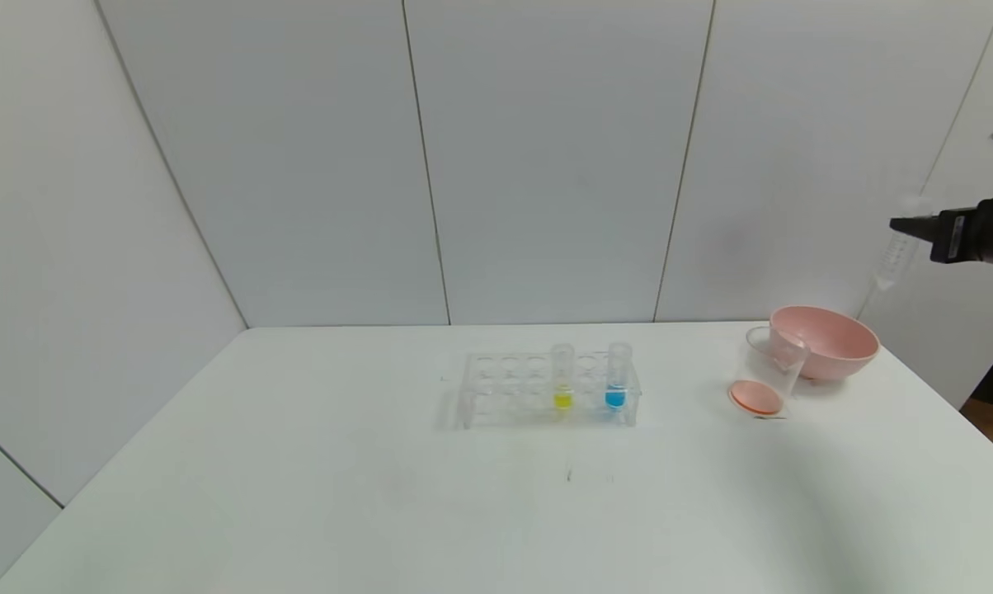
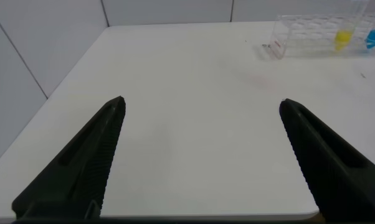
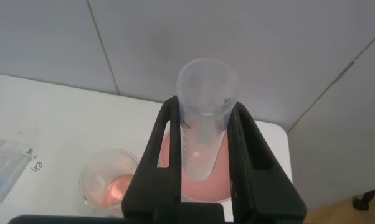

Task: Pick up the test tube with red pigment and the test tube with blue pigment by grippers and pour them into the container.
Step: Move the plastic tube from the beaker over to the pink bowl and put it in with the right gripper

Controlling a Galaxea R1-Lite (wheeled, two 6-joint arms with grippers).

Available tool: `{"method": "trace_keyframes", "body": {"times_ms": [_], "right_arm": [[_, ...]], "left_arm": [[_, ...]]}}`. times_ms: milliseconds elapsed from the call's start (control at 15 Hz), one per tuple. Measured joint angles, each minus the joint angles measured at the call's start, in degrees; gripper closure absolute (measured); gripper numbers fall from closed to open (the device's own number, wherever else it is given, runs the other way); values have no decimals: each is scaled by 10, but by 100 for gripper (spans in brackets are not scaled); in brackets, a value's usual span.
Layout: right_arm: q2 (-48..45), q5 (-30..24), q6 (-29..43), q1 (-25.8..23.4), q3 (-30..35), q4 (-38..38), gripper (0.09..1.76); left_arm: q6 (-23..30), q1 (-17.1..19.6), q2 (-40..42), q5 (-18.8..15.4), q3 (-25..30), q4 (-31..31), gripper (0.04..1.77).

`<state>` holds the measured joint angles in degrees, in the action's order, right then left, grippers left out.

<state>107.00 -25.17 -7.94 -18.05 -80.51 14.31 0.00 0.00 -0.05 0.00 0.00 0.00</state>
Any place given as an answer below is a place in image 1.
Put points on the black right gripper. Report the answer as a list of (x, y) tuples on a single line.
[(956, 236)]

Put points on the test tube with red pigment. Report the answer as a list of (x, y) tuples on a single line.
[(896, 252)]

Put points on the test tube with blue pigment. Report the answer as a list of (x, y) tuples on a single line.
[(617, 388)]

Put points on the test tube with yellow pigment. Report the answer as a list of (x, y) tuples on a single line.
[(563, 375)]

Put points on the clear plastic test tube rack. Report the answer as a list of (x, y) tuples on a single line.
[(513, 388)]

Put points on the pink bowl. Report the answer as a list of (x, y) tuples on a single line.
[(835, 342)]

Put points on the clear glass beaker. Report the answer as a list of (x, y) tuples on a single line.
[(764, 384)]

